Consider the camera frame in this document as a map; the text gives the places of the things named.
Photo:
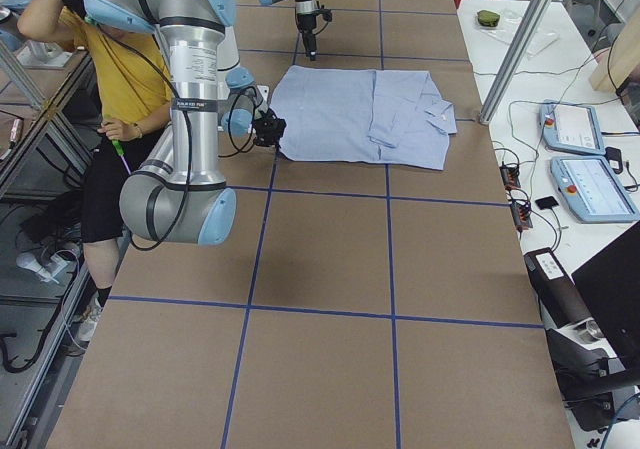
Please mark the small black pad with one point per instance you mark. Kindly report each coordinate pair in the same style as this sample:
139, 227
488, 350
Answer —
547, 203

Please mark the green cloth pouch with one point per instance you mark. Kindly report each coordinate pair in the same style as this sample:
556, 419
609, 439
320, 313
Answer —
488, 19

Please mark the black electronics box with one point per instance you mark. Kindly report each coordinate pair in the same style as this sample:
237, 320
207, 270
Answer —
555, 288

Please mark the green handled tool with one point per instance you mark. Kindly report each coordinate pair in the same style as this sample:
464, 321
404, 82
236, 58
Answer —
121, 154

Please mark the blue teach pendant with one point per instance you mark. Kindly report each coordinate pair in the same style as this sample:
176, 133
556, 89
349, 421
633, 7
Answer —
571, 128
592, 190

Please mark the lower blue teach pendant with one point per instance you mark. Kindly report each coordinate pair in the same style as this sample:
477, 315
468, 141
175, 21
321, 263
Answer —
592, 190

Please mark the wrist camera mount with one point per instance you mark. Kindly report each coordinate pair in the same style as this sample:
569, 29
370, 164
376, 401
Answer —
325, 14

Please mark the upper blue teach pendant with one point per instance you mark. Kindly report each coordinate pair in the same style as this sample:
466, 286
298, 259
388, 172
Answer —
571, 128

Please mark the light blue striped shirt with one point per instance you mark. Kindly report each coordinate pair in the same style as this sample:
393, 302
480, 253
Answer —
371, 116

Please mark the black monitor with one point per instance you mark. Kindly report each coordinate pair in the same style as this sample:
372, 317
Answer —
608, 283

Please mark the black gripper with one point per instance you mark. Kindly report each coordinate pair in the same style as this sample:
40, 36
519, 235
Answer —
305, 23
266, 132

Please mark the person in yellow shirt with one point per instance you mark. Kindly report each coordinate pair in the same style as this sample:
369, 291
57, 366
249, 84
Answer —
135, 101

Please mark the aluminium frame post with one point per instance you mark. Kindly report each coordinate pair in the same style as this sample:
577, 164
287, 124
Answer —
536, 9

